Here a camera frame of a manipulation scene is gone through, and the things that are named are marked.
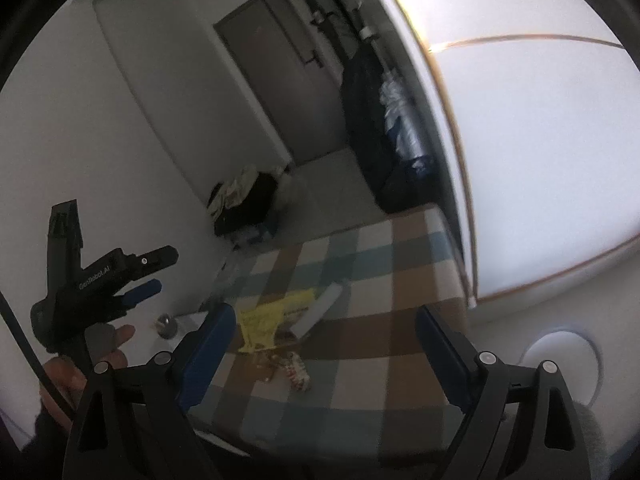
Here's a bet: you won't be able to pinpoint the person's left hand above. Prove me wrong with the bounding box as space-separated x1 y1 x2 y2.
40 324 137 412

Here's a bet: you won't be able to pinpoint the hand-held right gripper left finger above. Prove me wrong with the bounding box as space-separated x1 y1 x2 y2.
64 304 237 480

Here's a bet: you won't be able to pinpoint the brown door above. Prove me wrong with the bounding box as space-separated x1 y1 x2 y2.
214 0 346 167

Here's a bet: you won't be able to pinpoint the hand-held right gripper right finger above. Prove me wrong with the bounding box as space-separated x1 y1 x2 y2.
415 306 593 480

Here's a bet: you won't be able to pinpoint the checked blanket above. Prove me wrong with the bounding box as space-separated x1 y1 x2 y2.
187 205 473 456

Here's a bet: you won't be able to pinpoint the white and blue hanging clothes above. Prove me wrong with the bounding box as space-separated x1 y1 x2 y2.
377 72 433 176

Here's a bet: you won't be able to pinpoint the white wardrobe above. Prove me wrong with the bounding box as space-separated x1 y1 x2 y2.
350 0 640 311

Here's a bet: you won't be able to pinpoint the patterned wrapper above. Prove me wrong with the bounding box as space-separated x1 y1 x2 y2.
255 351 311 392

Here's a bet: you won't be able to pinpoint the black braided cable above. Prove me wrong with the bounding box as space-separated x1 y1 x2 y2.
0 292 76 413

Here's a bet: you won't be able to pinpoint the wall coat rack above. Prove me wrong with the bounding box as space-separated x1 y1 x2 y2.
307 0 386 48

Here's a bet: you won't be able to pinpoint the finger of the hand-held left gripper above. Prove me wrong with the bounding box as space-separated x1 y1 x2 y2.
120 245 180 281
120 279 164 311

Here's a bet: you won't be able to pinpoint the yellow snack packet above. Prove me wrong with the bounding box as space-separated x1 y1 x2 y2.
236 289 317 353

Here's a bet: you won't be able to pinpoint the white round bin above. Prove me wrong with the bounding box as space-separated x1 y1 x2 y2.
519 330 602 406

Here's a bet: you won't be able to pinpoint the dark hanging coats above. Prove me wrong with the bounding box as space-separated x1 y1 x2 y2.
340 42 441 213

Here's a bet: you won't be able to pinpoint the person's grey clothing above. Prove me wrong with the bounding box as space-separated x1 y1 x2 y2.
570 400 613 480

